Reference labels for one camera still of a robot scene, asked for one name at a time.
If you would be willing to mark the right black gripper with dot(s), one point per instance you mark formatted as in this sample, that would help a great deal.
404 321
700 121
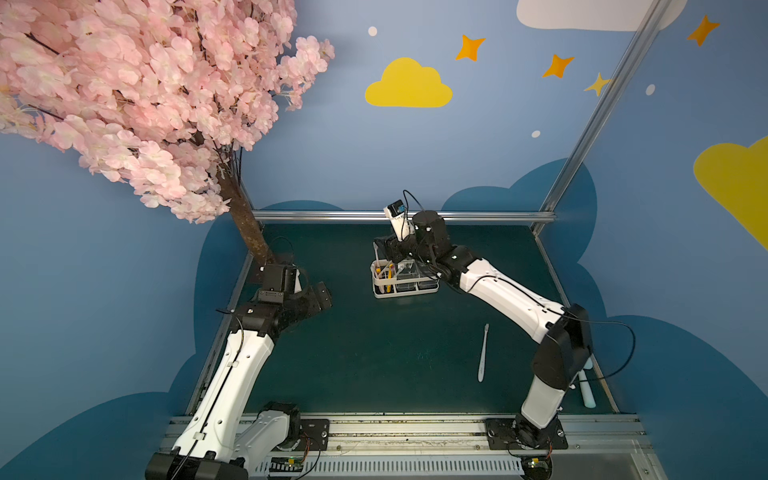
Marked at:
387 250

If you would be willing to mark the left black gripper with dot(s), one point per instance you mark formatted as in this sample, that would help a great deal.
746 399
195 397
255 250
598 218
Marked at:
313 298

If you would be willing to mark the yellow toothbrush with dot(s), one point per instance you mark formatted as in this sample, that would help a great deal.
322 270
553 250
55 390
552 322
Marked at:
388 276

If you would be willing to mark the pale white toothbrush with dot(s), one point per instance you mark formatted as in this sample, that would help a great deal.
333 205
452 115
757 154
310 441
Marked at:
483 355

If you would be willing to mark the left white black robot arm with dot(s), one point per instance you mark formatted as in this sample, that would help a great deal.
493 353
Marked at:
211 446

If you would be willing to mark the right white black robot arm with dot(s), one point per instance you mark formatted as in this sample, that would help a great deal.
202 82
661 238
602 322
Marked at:
562 333

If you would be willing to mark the white toothbrush holder rack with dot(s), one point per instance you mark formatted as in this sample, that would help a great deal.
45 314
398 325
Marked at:
410 279

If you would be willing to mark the left green circuit board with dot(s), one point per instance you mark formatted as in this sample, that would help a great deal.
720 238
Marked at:
288 467

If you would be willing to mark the green circuit board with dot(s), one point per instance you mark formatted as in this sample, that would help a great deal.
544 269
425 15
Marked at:
288 467
536 468

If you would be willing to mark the light blue brush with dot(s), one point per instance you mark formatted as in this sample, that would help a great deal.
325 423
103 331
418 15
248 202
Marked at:
585 385

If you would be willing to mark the pink cherry blossom tree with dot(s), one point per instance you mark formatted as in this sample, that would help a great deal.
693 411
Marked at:
165 96

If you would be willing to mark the right green circuit board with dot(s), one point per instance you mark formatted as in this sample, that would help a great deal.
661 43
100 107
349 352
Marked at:
536 468

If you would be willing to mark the aluminium frame back bar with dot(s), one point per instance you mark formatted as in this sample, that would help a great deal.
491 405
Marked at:
349 217

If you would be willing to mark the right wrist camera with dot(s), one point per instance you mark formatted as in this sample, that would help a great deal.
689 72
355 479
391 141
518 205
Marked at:
398 216

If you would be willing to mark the tree base plate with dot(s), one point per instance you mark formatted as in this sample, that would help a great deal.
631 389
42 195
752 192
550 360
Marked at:
257 271

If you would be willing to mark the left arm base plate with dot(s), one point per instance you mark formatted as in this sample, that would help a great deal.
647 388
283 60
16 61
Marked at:
313 433

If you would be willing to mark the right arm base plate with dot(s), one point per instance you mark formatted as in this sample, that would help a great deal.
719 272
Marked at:
509 433

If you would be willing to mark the aluminium rail front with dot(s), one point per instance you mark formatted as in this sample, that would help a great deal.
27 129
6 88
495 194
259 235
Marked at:
454 446

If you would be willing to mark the aluminium frame upright post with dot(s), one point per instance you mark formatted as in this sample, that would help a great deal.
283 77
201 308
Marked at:
633 56

